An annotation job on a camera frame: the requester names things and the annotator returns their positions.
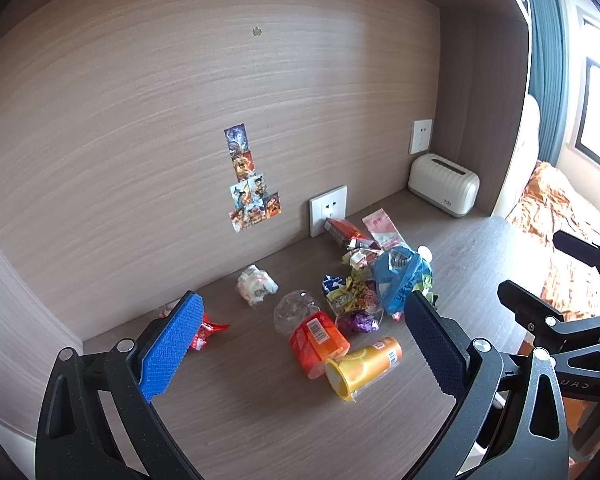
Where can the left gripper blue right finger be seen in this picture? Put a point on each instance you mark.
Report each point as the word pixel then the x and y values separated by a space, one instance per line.
pixel 508 420

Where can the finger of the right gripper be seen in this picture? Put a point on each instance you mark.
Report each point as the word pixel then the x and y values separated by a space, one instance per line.
pixel 530 312
pixel 586 252

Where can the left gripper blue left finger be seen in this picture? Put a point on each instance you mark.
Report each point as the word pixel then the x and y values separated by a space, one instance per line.
pixel 74 439

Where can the orange juice paper cup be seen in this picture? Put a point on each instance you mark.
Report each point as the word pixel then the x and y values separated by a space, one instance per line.
pixel 354 372

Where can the orange bed blanket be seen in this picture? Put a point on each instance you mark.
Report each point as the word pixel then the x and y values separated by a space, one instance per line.
pixel 549 204

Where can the cream padded headboard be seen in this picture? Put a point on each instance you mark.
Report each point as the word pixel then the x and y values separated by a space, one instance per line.
pixel 525 155

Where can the blue plastic bag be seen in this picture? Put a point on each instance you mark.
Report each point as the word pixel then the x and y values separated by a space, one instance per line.
pixel 397 273

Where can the pink white sachet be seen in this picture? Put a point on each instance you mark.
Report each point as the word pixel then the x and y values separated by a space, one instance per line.
pixel 383 230

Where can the cream tissue box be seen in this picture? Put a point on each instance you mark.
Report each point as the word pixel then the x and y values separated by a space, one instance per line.
pixel 444 184

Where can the red snack wrapper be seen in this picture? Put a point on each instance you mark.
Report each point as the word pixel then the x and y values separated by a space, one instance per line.
pixel 204 332

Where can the purple foil wrapper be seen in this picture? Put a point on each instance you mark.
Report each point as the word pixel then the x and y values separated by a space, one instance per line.
pixel 357 322

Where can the teal curtain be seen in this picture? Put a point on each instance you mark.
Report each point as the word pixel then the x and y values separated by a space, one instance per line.
pixel 548 82

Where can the red white crumpled wrappers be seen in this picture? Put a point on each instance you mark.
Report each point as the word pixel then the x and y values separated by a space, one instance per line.
pixel 360 254

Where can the orange red snack pack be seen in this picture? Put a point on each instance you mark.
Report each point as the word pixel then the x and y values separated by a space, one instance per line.
pixel 314 341

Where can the white crumpled wrapper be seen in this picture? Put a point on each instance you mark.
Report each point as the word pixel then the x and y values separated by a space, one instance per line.
pixel 255 284

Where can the clear crumpled plastic wrapper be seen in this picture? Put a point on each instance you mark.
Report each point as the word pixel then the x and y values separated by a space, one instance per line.
pixel 292 309

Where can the white wall socket right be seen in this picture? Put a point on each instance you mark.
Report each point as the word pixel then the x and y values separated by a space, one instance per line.
pixel 421 135

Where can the white wall socket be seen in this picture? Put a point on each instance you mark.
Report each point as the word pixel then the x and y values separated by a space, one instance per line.
pixel 421 135
pixel 331 204

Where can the white wall socket centre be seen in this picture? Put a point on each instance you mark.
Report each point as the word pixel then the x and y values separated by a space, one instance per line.
pixel 331 204

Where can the cartoon stickers on wall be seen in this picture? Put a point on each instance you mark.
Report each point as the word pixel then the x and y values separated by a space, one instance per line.
pixel 253 202

